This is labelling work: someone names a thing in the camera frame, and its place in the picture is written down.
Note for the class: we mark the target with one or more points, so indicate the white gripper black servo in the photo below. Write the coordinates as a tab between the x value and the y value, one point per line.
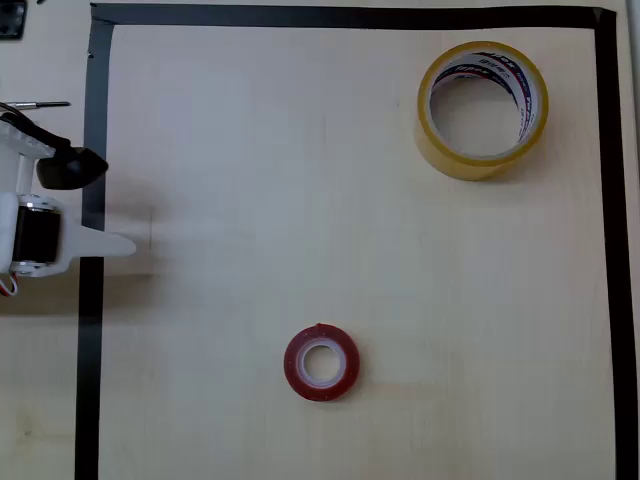
40	235

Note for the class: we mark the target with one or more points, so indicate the small red tape roll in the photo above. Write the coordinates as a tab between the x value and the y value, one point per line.
295	360

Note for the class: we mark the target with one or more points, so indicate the large yellow tape roll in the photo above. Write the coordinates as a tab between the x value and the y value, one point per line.
425	135

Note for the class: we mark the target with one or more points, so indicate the thin metal screwdriver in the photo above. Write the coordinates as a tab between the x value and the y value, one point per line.
45	104

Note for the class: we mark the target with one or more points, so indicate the black plastic part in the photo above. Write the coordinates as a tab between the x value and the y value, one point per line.
11	20

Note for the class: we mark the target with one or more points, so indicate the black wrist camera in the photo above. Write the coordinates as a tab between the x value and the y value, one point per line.
70	167

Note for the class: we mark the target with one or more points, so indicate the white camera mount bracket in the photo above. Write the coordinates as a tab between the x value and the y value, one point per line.
12	155

